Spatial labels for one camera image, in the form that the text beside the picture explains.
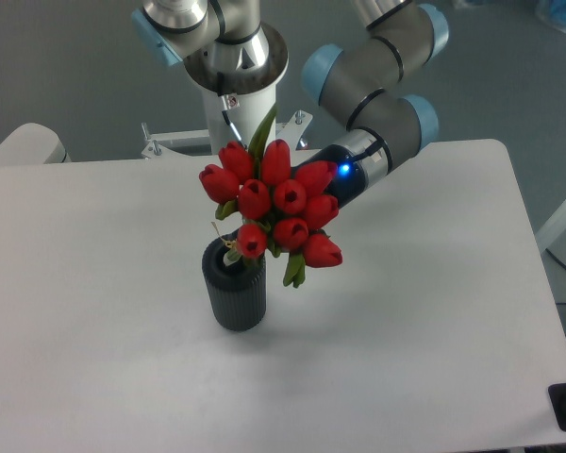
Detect clear bag with blue items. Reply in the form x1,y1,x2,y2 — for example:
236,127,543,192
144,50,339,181
536,0,566,33

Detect black cable on pedestal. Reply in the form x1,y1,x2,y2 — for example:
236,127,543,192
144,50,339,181
215,70,254,155

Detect white furniture at right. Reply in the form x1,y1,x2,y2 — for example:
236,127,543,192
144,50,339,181
535,199,566,255

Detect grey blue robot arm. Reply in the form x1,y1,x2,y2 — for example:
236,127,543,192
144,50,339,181
131,1,449,205

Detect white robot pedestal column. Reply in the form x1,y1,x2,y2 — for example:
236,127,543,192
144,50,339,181
192,71,286,155

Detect dark grey ribbed vase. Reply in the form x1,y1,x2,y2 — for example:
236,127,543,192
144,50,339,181
202,239,267,331

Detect red tulip bouquet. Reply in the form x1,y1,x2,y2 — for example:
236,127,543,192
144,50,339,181
199,108,343,287

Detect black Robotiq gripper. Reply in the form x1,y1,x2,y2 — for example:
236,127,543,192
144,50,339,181
291,144,369,209

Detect white metal base frame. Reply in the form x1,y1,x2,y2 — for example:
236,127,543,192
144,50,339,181
141,109,313,159

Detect white rounded furniture piece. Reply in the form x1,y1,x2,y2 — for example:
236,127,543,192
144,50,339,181
0,123,72,167

